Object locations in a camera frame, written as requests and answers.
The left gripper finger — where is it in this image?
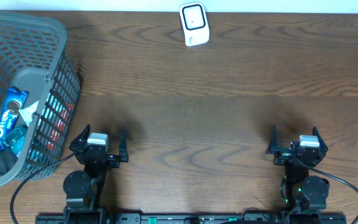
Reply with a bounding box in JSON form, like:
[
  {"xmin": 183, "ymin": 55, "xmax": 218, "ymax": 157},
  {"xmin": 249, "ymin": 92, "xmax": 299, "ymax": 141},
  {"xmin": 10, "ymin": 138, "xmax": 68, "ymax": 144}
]
[
  {"xmin": 73, "ymin": 124, "xmax": 90, "ymax": 145},
  {"xmin": 118, "ymin": 130, "xmax": 129, "ymax": 162}
]

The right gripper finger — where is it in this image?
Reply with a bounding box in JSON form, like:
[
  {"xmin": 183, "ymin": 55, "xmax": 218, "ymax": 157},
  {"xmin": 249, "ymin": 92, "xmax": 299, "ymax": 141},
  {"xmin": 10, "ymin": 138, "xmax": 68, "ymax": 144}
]
[
  {"xmin": 266, "ymin": 124, "xmax": 278, "ymax": 154},
  {"xmin": 313, "ymin": 126, "xmax": 328, "ymax": 152}
]

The red snack bar wrapper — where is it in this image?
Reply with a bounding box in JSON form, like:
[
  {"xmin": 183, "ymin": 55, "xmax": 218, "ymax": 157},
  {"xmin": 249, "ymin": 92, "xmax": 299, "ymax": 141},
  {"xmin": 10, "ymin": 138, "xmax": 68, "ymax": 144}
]
[{"xmin": 47, "ymin": 103, "xmax": 74, "ymax": 151}]

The teal Listerine mouthwash bottle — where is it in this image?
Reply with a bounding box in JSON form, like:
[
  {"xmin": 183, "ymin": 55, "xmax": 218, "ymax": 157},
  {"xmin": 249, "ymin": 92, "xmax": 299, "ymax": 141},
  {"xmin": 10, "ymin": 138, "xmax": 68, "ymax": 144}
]
[{"xmin": 2, "ymin": 126, "xmax": 27, "ymax": 157}]

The blue Oreo cookie pack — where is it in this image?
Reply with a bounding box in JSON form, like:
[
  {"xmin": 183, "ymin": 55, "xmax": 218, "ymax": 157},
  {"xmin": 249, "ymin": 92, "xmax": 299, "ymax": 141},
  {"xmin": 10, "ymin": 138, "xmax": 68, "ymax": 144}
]
[{"xmin": 0, "ymin": 86, "xmax": 29, "ymax": 151}]

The mint green wipes pack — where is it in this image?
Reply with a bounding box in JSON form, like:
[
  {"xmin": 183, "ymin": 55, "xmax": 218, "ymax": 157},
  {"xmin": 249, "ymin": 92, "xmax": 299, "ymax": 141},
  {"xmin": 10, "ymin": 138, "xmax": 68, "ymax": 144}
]
[{"xmin": 19, "ymin": 101, "xmax": 39, "ymax": 127}]

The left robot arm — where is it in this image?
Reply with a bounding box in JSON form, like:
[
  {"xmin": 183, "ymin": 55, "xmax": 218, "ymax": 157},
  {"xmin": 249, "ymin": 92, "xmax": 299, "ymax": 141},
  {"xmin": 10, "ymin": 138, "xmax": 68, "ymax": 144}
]
[{"xmin": 63, "ymin": 125, "xmax": 129, "ymax": 223}]

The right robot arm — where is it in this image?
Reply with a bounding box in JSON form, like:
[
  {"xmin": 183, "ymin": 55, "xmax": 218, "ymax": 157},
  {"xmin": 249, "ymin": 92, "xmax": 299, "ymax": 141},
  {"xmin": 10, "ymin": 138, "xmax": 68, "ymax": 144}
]
[{"xmin": 267, "ymin": 126, "xmax": 329, "ymax": 223}]

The white barcode scanner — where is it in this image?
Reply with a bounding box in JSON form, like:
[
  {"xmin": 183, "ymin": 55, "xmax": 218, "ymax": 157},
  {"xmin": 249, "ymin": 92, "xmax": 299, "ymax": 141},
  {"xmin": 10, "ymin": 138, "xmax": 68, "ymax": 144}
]
[{"xmin": 179, "ymin": 2, "xmax": 210, "ymax": 47}]

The grey plastic mesh basket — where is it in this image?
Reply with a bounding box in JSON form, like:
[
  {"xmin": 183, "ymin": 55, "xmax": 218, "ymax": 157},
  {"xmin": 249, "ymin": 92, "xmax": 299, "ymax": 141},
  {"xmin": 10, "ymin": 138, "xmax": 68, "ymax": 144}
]
[{"xmin": 0, "ymin": 11, "xmax": 80, "ymax": 186}]

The right black cable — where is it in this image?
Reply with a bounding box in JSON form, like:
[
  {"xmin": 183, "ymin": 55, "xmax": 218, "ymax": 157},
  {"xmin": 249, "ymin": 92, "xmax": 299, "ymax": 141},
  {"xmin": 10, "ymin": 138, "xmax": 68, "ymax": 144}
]
[{"xmin": 292, "ymin": 151, "xmax": 358, "ymax": 224}]

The black cable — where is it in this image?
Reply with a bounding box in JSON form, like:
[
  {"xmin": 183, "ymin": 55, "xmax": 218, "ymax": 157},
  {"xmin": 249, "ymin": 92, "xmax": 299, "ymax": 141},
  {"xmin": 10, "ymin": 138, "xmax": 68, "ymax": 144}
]
[
  {"xmin": 292, "ymin": 151, "xmax": 358, "ymax": 224},
  {"xmin": 9, "ymin": 151, "xmax": 78, "ymax": 224}
]

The left black cable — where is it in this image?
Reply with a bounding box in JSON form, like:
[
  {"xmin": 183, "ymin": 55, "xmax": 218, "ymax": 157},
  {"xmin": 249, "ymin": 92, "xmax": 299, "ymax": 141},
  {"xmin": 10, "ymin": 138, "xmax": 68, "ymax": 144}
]
[{"xmin": 9, "ymin": 151, "xmax": 78, "ymax": 224}]

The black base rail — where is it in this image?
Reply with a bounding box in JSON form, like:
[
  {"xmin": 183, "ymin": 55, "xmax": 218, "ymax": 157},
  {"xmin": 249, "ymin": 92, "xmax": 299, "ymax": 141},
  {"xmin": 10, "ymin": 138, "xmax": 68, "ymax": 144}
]
[{"xmin": 35, "ymin": 213, "xmax": 347, "ymax": 224}]

